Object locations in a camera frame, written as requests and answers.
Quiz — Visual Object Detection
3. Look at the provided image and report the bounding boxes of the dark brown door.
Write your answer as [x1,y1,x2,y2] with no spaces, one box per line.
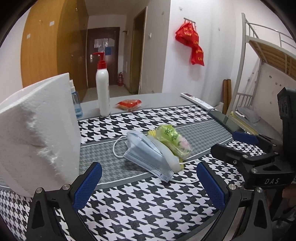
[86,27,120,88]

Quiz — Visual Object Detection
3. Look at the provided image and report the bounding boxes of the metal bunk bed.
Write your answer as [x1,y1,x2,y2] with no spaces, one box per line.
[226,13,295,140]

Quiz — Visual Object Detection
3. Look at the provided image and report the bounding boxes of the black smartphone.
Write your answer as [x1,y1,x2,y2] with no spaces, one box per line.
[208,110,245,133]

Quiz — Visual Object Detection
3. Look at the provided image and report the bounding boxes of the white pump lotion bottle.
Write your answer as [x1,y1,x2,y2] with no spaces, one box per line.
[93,52,111,117]

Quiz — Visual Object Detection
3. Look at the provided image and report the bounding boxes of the blue face mask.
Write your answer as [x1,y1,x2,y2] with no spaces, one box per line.
[112,131,196,185]

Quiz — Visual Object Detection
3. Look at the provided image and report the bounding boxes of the green plastic bag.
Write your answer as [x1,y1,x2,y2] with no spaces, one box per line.
[148,125,193,160]

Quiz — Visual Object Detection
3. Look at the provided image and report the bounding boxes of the white remote control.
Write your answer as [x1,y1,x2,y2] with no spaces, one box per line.
[181,93,214,111]

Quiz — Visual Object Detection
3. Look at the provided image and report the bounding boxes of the red snack packet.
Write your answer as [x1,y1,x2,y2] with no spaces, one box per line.
[115,99,142,111]

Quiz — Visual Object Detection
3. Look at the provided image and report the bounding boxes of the blue spray bottle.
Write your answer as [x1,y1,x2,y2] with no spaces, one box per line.
[69,79,83,119]

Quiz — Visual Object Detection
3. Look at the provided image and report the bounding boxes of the white foam box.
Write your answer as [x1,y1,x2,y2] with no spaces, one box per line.
[1,73,81,197]

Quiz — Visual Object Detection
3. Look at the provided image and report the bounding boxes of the wooden wardrobe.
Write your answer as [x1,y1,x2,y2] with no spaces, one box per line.
[21,0,89,99]

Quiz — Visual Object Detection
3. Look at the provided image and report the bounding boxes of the houndstooth table mat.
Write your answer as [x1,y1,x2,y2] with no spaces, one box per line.
[0,105,266,241]

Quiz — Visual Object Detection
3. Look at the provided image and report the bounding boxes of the red fire extinguisher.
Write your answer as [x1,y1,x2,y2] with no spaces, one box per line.
[117,72,123,86]

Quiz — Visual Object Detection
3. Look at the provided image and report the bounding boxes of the red hanging bags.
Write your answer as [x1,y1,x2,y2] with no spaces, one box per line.
[175,20,204,66]

